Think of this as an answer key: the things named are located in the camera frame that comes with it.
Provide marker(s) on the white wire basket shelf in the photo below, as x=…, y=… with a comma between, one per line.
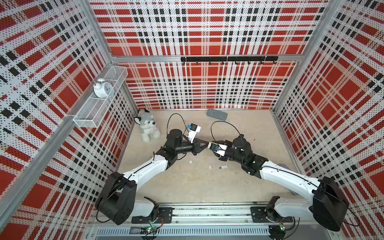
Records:
x=93, y=111

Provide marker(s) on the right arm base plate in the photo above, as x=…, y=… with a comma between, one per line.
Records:
x=264, y=215

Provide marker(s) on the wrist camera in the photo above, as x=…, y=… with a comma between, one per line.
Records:
x=193, y=130
x=219, y=150

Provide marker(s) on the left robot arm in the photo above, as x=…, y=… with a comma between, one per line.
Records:
x=118, y=201

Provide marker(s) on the black hook rail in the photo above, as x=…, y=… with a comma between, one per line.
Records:
x=260, y=59

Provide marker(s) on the grey rectangular box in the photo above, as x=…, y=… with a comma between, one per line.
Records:
x=216, y=114

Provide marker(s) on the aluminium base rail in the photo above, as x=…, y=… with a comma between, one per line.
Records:
x=211, y=214

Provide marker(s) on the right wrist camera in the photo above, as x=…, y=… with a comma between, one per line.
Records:
x=219, y=150

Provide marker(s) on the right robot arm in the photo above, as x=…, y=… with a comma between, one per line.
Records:
x=321, y=200

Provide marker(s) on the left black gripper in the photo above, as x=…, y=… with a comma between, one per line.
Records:
x=196, y=148

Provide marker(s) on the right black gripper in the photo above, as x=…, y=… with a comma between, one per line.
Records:
x=228, y=143

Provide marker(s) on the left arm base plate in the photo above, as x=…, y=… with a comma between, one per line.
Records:
x=157, y=216

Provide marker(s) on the white alarm clock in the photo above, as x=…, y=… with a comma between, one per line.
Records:
x=103, y=89

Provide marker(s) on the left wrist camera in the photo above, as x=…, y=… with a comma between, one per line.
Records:
x=193, y=130

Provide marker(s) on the husky plush toy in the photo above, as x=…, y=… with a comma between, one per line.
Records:
x=148, y=126

